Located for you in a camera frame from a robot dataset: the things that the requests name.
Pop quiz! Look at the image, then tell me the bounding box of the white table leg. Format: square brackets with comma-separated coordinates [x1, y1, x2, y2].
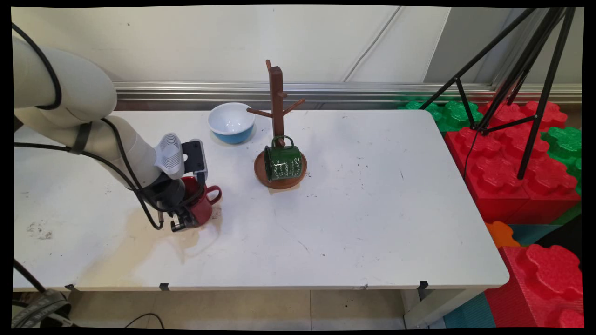
[402, 288, 480, 329]

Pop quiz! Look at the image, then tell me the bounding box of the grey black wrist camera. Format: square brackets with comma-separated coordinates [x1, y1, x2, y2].
[181, 139, 209, 185]

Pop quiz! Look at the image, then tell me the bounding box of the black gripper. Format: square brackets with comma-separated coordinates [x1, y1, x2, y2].
[140, 179, 200, 233]

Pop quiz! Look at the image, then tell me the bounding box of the large red foam block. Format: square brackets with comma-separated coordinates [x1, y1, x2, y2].
[445, 100, 582, 225]
[484, 244, 584, 329]

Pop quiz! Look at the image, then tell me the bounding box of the black camera tripod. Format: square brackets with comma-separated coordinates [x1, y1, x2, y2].
[419, 7, 578, 180]

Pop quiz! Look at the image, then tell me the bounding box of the orange foam block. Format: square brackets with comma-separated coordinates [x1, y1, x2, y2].
[484, 221, 521, 249]

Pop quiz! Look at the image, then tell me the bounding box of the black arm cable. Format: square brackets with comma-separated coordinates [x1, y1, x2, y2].
[13, 117, 165, 231]
[12, 22, 63, 111]

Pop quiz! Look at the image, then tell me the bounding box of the green foam block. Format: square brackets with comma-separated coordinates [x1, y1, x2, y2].
[540, 127, 582, 196]
[398, 100, 485, 134]

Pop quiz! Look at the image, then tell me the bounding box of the black floor cable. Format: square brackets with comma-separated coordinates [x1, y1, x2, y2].
[123, 312, 165, 329]

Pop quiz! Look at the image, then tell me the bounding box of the teal foam mat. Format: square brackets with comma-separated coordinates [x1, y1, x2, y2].
[442, 292, 497, 329]

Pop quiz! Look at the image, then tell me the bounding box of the aluminium wall rail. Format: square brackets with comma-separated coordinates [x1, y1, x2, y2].
[114, 81, 582, 111]

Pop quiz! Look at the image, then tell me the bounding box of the black velcro arm strap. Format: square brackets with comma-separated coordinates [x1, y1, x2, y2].
[69, 121, 93, 155]

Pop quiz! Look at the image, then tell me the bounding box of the grey strap bundle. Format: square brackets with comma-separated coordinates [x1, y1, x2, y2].
[12, 288, 73, 329]

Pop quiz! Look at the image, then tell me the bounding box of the brown wooden mug tree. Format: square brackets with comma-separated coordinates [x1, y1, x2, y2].
[246, 59, 308, 190]

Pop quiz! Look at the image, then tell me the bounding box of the red enamel mug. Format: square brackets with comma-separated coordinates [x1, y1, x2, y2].
[179, 175, 223, 228]

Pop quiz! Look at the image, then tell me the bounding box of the white and blue bowl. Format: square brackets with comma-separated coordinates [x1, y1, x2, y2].
[208, 102, 256, 145]

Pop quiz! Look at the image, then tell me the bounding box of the green enamel mug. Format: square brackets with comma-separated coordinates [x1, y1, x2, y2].
[264, 135, 302, 182]

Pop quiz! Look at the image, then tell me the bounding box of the thin black tripod cable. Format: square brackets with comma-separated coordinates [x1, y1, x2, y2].
[463, 130, 480, 180]

